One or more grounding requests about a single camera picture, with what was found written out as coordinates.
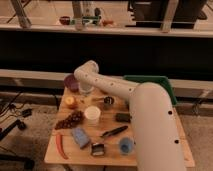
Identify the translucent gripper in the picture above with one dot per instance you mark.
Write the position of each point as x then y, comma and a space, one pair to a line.
85, 89

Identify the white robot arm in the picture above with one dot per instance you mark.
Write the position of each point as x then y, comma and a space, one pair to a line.
157, 141

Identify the purple bowl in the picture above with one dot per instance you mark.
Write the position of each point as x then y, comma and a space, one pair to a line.
71, 83

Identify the apple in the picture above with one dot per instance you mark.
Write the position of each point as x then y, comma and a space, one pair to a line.
71, 102

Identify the small metal cup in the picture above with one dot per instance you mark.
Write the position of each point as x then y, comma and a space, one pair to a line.
109, 101

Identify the white plastic cup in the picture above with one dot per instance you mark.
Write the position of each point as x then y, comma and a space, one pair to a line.
92, 115

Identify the bunch of dark grapes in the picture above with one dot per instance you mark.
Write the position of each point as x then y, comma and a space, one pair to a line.
71, 121

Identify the wooden table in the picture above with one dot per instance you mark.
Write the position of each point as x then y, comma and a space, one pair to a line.
112, 156

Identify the black rectangular block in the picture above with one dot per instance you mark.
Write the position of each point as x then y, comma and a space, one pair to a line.
122, 117

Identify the blue sponge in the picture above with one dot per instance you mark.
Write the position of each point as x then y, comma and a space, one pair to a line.
80, 137

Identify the green plastic tray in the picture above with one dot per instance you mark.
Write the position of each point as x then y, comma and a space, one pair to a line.
161, 80

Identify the red chili pepper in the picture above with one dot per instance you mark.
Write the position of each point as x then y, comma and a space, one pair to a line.
59, 146

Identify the small metal tin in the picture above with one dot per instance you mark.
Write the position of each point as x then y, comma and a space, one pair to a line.
97, 149

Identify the blue cup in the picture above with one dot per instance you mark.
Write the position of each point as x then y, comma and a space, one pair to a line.
126, 146

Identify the black handled knife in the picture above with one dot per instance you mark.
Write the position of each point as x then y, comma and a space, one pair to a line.
114, 131

